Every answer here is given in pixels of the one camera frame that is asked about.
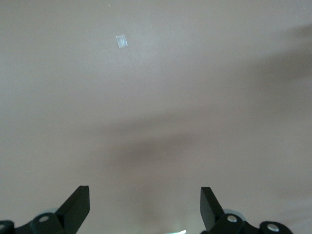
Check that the clear tape piece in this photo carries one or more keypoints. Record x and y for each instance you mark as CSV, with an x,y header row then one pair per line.
x,y
122,41

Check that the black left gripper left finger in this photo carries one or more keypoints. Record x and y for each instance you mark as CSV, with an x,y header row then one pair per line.
x,y
68,212

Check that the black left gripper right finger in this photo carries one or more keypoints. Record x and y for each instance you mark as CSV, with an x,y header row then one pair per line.
x,y
214,214

